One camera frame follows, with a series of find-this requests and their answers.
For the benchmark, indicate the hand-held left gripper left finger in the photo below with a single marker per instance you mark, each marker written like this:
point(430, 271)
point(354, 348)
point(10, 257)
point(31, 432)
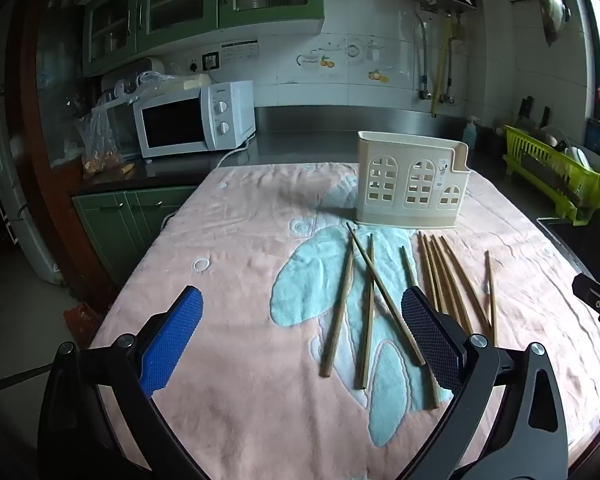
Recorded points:
point(172, 340)

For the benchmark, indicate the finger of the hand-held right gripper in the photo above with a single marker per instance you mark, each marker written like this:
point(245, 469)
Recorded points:
point(589, 290)

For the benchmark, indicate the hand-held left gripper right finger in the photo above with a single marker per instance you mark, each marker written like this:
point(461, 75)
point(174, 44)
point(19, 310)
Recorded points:
point(430, 335)

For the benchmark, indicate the wooden chopstick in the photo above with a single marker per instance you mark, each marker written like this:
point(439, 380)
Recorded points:
point(337, 310)
point(446, 280)
point(490, 295)
point(428, 270)
point(381, 285)
point(437, 275)
point(367, 310)
point(407, 270)
point(454, 285)

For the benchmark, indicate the chopsticks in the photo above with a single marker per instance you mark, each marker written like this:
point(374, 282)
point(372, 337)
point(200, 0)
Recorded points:
point(466, 285)

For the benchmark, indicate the cream plastic chopstick holder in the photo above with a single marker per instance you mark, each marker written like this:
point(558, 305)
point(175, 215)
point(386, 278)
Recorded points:
point(405, 215)

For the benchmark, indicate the steel kitchen sink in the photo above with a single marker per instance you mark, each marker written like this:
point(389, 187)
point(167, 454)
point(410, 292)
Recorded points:
point(580, 245)

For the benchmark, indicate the pink and blue blanket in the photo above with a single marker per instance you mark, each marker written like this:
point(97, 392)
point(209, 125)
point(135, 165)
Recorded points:
point(230, 285)

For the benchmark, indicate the red bag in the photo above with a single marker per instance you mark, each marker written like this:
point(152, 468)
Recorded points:
point(82, 322)

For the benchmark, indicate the green base cabinet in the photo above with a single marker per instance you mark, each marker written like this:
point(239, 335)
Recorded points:
point(130, 225)

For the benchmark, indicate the white plates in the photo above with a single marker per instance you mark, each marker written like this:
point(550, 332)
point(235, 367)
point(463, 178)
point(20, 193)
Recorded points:
point(577, 157)

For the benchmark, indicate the green plastic dish rack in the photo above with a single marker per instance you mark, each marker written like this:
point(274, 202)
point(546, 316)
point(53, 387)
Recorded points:
point(530, 145)

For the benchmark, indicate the clear soap pump bottle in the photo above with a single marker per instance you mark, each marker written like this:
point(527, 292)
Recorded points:
point(470, 135)

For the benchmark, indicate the clear plastic food bag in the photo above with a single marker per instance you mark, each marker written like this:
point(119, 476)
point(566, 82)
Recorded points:
point(100, 140)

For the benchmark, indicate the white microwave oven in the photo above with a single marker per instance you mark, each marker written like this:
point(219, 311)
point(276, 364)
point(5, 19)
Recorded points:
point(167, 125)

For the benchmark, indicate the silver refrigerator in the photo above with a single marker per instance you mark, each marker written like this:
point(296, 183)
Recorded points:
point(15, 185)

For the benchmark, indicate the crumpled clear plastic bag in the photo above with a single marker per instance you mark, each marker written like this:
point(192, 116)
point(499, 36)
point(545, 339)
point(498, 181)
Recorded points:
point(165, 82)

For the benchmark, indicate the yellow gas pipe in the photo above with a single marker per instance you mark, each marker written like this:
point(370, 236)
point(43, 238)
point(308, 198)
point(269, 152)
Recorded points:
point(440, 70)

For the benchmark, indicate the hanging metal wok lid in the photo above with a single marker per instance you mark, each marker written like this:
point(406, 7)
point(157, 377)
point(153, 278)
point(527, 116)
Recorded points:
point(550, 0)

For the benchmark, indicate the white wall appliance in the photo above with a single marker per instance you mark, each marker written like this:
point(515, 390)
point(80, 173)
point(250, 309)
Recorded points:
point(147, 66)

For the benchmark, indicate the white wall outlet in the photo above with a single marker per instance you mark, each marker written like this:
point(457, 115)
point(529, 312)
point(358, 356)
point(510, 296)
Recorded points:
point(192, 64)

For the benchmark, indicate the black wall outlet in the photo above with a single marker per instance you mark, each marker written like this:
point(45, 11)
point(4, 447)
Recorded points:
point(210, 60)

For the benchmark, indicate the white wall notice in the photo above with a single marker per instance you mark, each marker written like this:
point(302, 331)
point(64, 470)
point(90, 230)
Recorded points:
point(240, 51)

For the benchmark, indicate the green wall cabinet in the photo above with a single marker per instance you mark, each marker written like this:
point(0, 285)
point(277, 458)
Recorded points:
point(180, 5)

